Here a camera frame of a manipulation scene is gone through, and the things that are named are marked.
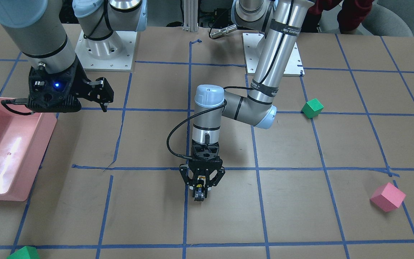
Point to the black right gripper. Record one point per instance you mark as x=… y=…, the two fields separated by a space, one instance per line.
x=82 y=85

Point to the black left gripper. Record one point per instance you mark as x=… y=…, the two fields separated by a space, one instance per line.
x=217 y=176

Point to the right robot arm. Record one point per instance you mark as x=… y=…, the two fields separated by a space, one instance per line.
x=57 y=80

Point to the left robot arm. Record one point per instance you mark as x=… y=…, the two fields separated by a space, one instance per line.
x=279 y=22

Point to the pink plastic bin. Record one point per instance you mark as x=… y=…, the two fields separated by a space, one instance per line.
x=23 y=142

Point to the green foam cube near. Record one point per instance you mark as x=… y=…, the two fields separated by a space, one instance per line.
x=312 y=108

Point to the green foam cube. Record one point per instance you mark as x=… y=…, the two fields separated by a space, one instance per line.
x=26 y=252
x=312 y=108

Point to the green foam cube far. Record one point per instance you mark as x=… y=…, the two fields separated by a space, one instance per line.
x=26 y=252

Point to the pink foam cube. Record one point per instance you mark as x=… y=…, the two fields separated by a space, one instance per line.
x=388 y=197

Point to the aluminium frame post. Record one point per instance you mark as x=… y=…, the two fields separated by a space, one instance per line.
x=190 y=15

